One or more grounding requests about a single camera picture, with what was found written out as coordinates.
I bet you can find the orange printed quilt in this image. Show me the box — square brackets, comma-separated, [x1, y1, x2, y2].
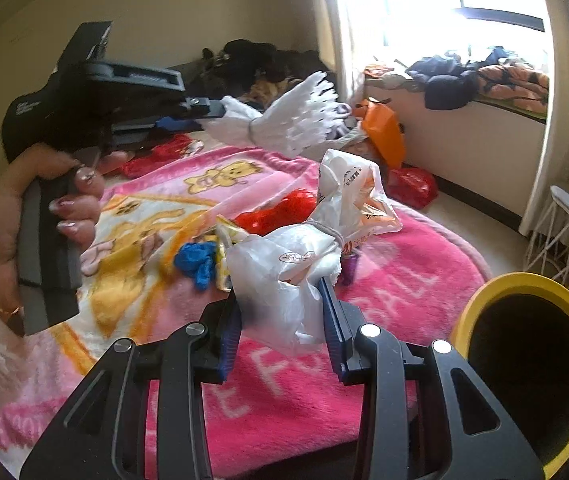
[477, 57, 550, 114]

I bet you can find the yellow trash bin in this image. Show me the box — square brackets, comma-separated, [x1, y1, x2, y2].
[451, 272, 569, 480]

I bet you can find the dark blue jacket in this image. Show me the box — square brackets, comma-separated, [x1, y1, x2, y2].
[407, 50, 481, 111]

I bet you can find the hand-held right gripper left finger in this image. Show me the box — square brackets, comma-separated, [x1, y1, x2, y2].
[19, 292, 242, 480]

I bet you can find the red printed cloth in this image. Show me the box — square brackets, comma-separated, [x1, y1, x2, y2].
[119, 132, 206, 179]

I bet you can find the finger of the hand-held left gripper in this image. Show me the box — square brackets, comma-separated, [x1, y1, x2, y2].
[112, 116, 200, 145]
[179, 96, 227, 121]

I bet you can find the white curtain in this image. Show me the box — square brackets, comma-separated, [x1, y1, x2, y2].
[314, 0, 390, 107]

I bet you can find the orange bag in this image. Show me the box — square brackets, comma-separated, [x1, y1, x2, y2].
[355, 98, 408, 170]

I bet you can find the purple snack packet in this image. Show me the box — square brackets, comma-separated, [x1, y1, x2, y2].
[341, 252, 361, 286]

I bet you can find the pink printed blanket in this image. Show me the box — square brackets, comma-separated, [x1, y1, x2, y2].
[0, 145, 493, 480]

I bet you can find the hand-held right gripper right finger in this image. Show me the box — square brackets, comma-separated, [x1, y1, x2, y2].
[317, 277, 547, 480]

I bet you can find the red plastic wrapper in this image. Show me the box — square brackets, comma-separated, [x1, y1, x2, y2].
[234, 187, 315, 237]

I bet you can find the pile of dark clothes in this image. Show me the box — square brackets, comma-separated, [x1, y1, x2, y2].
[199, 39, 336, 107]

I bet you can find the white printed plastic bag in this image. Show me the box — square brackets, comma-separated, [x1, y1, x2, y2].
[224, 149, 403, 356]

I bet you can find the blue glove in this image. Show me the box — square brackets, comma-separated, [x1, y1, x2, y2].
[173, 241, 218, 291]

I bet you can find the red plastic bag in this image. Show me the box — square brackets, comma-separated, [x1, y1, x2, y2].
[389, 167, 439, 210]

